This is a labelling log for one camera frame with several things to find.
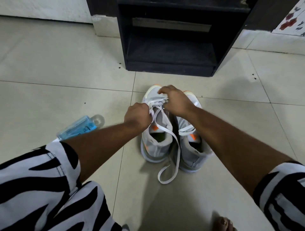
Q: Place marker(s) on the black open shelf box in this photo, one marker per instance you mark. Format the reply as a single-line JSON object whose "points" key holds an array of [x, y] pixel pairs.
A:
{"points": [[171, 52]]}

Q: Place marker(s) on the zebra striped garment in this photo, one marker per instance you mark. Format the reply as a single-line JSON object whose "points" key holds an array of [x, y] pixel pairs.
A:
{"points": [[28, 185]]}

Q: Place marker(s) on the blue transparent bottle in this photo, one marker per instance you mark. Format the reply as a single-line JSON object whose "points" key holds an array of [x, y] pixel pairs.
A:
{"points": [[78, 127]]}

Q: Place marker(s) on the person's left hand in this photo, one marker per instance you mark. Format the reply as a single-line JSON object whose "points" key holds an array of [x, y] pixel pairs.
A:
{"points": [[138, 116]]}

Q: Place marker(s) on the person's right forearm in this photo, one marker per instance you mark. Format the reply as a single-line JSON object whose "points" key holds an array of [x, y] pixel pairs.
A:
{"points": [[238, 152]]}

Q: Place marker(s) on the white floral patterned sheet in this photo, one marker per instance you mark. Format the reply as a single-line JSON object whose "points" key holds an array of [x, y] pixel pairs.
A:
{"points": [[290, 21]]}

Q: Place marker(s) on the white shoelace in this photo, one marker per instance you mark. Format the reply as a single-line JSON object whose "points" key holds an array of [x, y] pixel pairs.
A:
{"points": [[177, 152], [187, 131]]}

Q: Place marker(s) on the person's right foot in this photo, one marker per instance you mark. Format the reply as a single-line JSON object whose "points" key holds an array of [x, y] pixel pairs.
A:
{"points": [[224, 225]]}

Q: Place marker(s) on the person's left forearm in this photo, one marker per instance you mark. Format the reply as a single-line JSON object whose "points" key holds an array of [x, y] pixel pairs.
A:
{"points": [[102, 145]]}

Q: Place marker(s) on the person's right hand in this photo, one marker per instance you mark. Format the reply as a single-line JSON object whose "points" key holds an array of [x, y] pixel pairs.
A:
{"points": [[178, 102]]}

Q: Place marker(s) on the dark brown wooden cabinet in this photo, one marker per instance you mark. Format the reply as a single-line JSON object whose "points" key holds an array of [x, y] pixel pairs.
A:
{"points": [[102, 7]]}

